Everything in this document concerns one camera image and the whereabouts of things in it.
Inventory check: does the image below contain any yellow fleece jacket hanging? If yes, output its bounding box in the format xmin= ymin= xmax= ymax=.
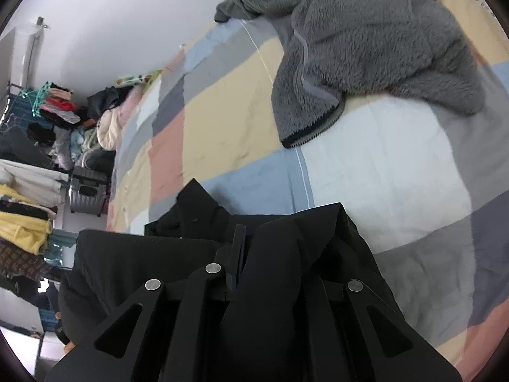
xmin=1 ymin=185 xmax=53 ymax=254

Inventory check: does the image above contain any black hanging garment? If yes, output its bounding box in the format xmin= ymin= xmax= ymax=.
xmin=0 ymin=196 xmax=56 ymax=221

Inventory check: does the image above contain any patchwork bed cover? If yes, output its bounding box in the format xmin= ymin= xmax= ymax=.
xmin=108 ymin=0 xmax=508 ymax=381

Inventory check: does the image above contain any grey fleece jacket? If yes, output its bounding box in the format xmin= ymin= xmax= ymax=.
xmin=214 ymin=0 xmax=485 ymax=148

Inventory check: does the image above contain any white hoodie hanging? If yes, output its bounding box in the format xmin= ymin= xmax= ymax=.
xmin=1 ymin=159 xmax=69 ymax=208

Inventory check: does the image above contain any pile of clothes on floor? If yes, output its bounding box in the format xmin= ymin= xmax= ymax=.
xmin=42 ymin=71 xmax=160 ymax=172

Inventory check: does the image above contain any silver ribbed suitcase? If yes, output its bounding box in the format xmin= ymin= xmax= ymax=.
xmin=68 ymin=166 xmax=109 ymax=217

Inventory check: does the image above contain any brown plaid garment hanging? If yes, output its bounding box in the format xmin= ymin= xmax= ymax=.
xmin=0 ymin=239 xmax=56 ymax=281

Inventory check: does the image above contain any white air conditioner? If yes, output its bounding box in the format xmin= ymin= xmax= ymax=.
xmin=10 ymin=17 xmax=46 ymax=88

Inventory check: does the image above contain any dark grey hanging coat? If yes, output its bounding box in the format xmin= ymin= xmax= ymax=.
xmin=0 ymin=126 xmax=53 ymax=169

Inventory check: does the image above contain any black puffer jacket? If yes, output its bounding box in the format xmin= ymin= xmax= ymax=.
xmin=60 ymin=181 xmax=403 ymax=381

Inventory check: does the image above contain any green sock hanger with clothes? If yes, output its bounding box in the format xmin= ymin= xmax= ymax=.
xmin=18 ymin=81 xmax=80 ymax=125

